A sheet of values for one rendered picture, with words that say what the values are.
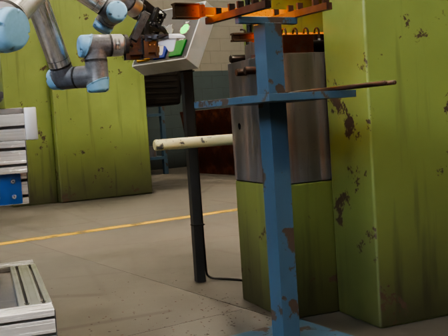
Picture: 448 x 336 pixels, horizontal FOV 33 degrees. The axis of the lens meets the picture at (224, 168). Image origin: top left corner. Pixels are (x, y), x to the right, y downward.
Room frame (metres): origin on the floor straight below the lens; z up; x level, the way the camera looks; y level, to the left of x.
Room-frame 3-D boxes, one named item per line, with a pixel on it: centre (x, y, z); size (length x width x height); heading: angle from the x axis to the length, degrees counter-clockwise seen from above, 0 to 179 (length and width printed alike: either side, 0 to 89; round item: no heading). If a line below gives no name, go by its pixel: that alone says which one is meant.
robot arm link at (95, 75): (2.55, 0.42, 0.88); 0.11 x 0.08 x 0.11; 69
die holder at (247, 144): (2.82, -0.37, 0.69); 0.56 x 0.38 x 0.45; 112
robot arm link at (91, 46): (2.54, 0.41, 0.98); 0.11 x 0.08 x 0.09; 112
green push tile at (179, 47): (3.12, 0.16, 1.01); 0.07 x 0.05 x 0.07; 47
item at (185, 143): (3.08, 0.07, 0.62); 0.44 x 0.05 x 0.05; 112
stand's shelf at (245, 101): (2.22, -0.15, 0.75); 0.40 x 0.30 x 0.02; 32
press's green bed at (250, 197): (2.82, -0.37, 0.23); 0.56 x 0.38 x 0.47; 112
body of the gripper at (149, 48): (2.60, 0.26, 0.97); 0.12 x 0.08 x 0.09; 112
